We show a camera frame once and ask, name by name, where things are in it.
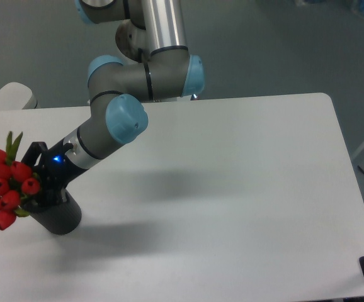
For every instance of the dark grey ribbed vase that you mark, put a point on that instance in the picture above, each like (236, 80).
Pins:
(59, 220)

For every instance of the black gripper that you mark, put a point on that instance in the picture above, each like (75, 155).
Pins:
(55, 171)

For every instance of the red tulip bouquet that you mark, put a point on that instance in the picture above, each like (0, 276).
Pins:
(19, 184)

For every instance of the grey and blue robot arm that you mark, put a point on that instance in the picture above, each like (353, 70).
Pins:
(164, 69)

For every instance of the white chair seat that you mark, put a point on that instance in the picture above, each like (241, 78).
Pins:
(17, 96)

